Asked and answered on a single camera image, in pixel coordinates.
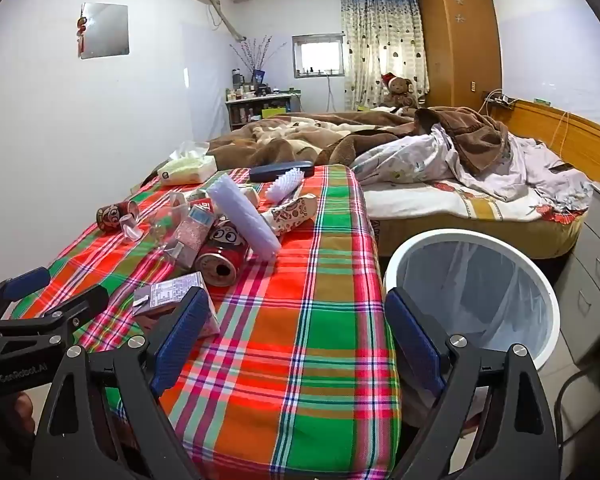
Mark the small beige carton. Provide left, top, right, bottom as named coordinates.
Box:
left=235, top=182, right=261, bottom=208

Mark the white floral quilt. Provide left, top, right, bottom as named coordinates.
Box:
left=352, top=127, right=593, bottom=211

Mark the small red cartoon can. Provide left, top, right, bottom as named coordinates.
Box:
left=96, top=199, right=142, bottom=235

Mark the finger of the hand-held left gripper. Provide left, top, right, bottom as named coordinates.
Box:
left=0, top=266, right=51, bottom=321
left=10, top=286, right=110, bottom=331

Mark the pink drink carton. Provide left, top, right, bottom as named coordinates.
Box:
left=132, top=271, right=222, bottom=337

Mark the shelf with bottles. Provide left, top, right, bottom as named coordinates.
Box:
left=225, top=91, right=303, bottom=131

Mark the pink speckled carton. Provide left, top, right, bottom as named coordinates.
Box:
left=161, top=237, right=201, bottom=272
left=172, top=204, right=216, bottom=253

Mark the vase with dry branches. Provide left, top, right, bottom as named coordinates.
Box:
left=230, top=35, right=288, bottom=86

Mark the white round waste bin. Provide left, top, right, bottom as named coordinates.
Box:
left=382, top=229, right=561, bottom=366

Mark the small window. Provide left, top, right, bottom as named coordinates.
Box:
left=291, top=34, right=343, bottom=79

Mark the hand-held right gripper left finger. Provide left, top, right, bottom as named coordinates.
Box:
left=30, top=285, right=211, bottom=480

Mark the brown plush blanket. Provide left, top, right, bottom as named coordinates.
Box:
left=205, top=106, right=513, bottom=177

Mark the wooden headboard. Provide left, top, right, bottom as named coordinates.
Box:
left=500, top=99, right=600, bottom=183

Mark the printed paper bag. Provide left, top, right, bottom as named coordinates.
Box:
left=260, top=192, right=318, bottom=237

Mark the yellow tissue pack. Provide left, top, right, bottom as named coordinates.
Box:
left=157, top=141, right=218, bottom=184

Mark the large red soda can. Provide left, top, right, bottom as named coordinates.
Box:
left=195, top=217, right=253, bottom=288

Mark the red green plaid cloth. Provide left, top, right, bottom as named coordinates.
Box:
left=10, top=165, right=406, bottom=480

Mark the heart patterned curtain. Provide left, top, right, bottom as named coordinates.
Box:
left=340, top=0, right=431, bottom=111

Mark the air conditioner pipe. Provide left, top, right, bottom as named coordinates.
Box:
left=200, top=0, right=246, bottom=43

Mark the power strip with plugs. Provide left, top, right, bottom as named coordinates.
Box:
left=482, top=89, right=516, bottom=108

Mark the silver wall panel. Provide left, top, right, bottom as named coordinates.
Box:
left=79, top=2, right=130, bottom=60

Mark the black floor cable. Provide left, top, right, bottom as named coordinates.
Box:
left=555, top=367, right=600, bottom=448

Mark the clear plastic bottle red label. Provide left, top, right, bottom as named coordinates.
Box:
left=147, top=192, right=193, bottom=256

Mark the person's left hand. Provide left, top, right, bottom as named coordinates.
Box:
left=7, top=392, right=37, bottom=423

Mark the brown teddy bear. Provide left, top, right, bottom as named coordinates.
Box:
left=380, top=72, right=421, bottom=111

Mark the white ribbed paper cup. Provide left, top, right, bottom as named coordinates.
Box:
left=206, top=172, right=282, bottom=262

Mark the white bristle brush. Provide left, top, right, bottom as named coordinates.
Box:
left=265, top=168, right=303, bottom=203

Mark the red hanging ornament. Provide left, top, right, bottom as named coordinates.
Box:
left=76, top=4, right=88, bottom=56

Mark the wooden wardrobe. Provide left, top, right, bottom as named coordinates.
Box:
left=419, top=0, right=503, bottom=108

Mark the dark blue glasses case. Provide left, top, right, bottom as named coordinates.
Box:
left=249, top=160, right=315, bottom=182

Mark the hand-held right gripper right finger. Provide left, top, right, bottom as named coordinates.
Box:
left=384, top=287, right=563, bottom=480

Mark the grey drawer cabinet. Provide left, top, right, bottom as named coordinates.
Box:
left=555, top=180, right=600, bottom=366

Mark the bed with floral sheet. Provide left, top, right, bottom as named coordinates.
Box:
left=362, top=177, right=591, bottom=261

